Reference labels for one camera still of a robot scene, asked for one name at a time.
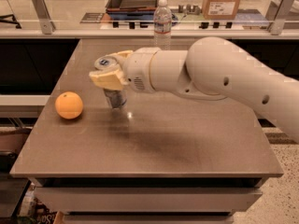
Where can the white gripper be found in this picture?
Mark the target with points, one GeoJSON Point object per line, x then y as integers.
{"type": "Point", "coordinates": [139, 68]}

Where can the silver redbull can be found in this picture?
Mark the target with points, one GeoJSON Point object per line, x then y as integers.
{"type": "Point", "coordinates": [116, 99]}

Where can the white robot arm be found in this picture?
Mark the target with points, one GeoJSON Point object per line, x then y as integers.
{"type": "Point", "coordinates": [212, 69]}

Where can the orange fruit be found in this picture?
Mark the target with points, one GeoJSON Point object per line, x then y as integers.
{"type": "Point", "coordinates": [69, 105]}

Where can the clear plastic water bottle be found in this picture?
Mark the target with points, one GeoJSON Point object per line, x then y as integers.
{"type": "Point", "coordinates": [162, 21]}

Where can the grey metal tray box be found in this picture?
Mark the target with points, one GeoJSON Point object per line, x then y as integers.
{"type": "Point", "coordinates": [134, 0]}

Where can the cardboard box with label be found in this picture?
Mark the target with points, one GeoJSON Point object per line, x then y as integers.
{"type": "Point", "coordinates": [220, 9]}

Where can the grey table drawer front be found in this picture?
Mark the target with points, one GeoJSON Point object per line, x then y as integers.
{"type": "Point", "coordinates": [148, 200]}

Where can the left metal glass bracket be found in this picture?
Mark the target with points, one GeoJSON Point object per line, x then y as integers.
{"type": "Point", "coordinates": [46, 23]}

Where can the metal glass bracket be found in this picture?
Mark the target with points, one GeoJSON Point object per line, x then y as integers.
{"type": "Point", "coordinates": [46, 23]}
{"type": "Point", "coordinates": [283, 15]}

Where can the right metal glass bracket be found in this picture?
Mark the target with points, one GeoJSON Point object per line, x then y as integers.
{"type": "Point", "coordinates": [283, 15]}

